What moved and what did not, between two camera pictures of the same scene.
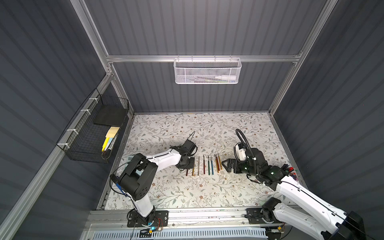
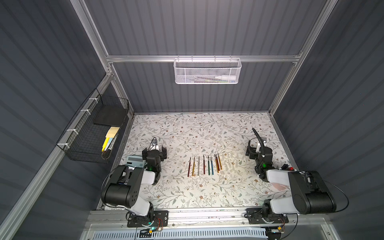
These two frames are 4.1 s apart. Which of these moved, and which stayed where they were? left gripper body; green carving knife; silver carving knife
Moved: left gripper body
Stayed: silver carving knife; green carving knife
